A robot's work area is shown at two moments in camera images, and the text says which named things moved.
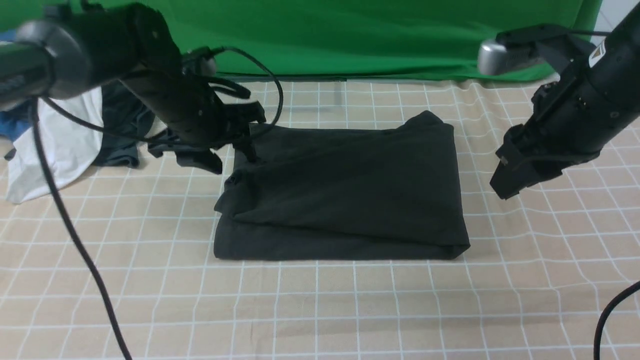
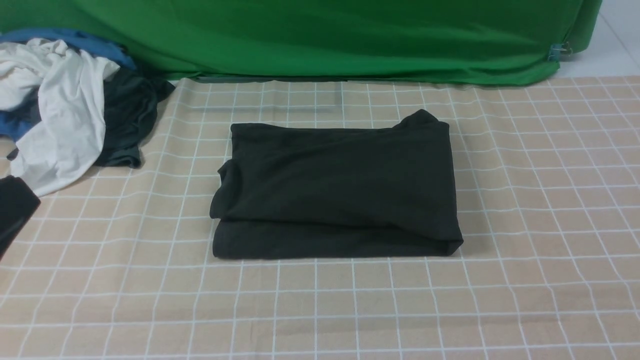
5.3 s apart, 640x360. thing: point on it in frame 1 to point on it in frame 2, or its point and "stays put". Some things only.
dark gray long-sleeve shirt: x=344 y=191 stays put
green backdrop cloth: x=395 y=40 stays put
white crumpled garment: x=72 y=146 stays put
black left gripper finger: x=244 y=145 to x=18 y=204
